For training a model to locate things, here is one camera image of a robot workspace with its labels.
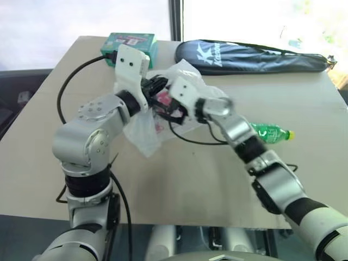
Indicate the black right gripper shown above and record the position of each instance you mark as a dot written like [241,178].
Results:
[177,108]

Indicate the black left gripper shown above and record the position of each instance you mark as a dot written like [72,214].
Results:
[149,86]

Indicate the clear plastic bag pink print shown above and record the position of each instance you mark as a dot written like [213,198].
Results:
[144,136]

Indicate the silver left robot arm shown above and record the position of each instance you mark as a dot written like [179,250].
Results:
[81,136]

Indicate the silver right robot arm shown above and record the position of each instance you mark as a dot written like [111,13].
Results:
[277,182]

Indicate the black racket bag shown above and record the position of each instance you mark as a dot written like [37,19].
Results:
[253,58]

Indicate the green cardboard box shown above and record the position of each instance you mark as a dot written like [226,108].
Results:
[127,46]

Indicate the dark window pillar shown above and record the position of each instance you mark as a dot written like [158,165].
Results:
[175,20]

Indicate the green plastic bottle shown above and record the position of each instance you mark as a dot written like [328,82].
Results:
[272,132]

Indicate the grey rounded cylinder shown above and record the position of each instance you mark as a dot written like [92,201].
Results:
[237,242]
[161,242]

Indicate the dark grey seat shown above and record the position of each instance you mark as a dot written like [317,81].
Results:
[19,92]

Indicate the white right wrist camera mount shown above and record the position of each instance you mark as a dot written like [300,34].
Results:
[185,91]

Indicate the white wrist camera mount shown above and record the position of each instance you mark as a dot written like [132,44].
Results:
[130,65]
[185,91]

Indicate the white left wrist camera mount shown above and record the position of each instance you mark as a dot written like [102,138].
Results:
[130,65]

